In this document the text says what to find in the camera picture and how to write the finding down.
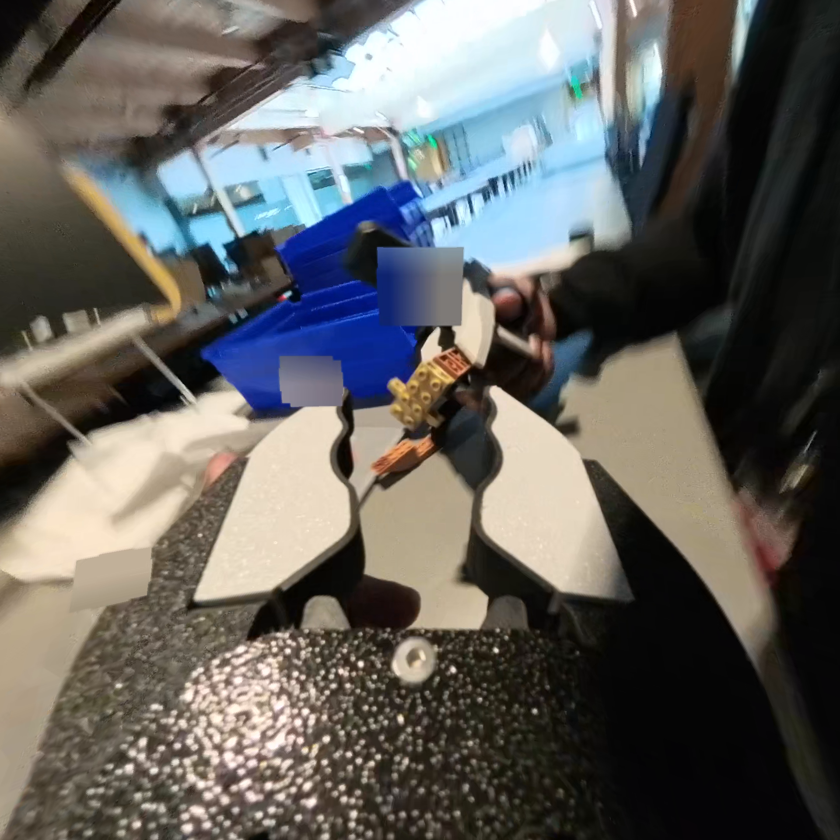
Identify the dark long table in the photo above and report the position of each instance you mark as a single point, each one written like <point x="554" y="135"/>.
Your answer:
<point x="98" y="354"/>

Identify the person's leg in blue jeans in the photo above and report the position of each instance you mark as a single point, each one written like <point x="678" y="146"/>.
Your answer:
<point x="569" y="367"/>

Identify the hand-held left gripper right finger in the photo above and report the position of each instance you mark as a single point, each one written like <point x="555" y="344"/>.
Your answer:
<point x="551" y="525"/>

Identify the person's right hand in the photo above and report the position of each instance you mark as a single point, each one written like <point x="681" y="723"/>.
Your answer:
<point x="528" y="315"/>

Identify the person's torso in black clothing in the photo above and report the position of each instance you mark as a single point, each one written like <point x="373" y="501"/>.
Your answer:
<point x="774" y="262"/>

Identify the white crumpled cloth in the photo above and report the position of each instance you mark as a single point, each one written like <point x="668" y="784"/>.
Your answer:
<point x="131" y="472"/>

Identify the black board with yellow edge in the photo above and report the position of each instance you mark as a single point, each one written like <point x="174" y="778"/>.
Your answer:
<point x="72" y="229"/>

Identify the gold toy brick assembly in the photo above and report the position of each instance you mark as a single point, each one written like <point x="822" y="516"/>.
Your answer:
<point x="420" y="394"/>

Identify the person's left hand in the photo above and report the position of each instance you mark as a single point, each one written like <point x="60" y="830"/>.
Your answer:
<point x="387" y="602"/>

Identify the white desk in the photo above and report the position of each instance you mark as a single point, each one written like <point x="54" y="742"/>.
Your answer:
<point x="643" y="426"/>

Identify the blue plastic bin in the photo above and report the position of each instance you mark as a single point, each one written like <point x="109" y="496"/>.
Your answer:
<point x="315" y="354"/>
<point x="410" y="197"/>
<point x="341" y="256"/>

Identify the brown toy brick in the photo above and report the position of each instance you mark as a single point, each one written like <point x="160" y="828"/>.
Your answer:
<point x="400" y="457"/>

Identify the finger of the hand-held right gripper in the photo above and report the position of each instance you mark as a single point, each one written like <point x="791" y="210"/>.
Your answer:
<point x="434" y="341"/>
<point x="480" y="325"/>

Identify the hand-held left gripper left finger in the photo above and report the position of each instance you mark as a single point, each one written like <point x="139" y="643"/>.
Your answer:
<point x="289" y="512"/>

